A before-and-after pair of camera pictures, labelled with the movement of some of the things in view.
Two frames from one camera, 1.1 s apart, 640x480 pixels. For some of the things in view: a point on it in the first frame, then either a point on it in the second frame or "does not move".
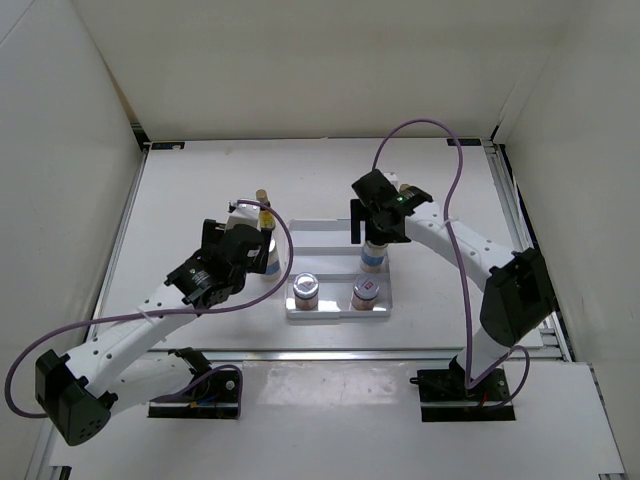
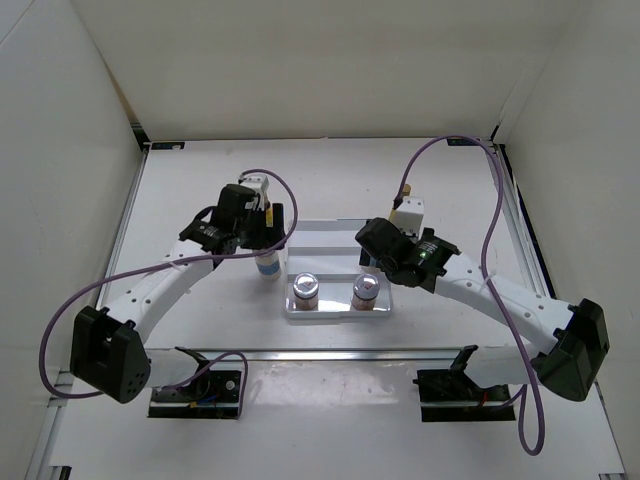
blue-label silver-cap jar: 374,258 does not move
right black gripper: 358,214 → 401,232
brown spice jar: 365,290 does not move
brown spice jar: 306,290 does not move
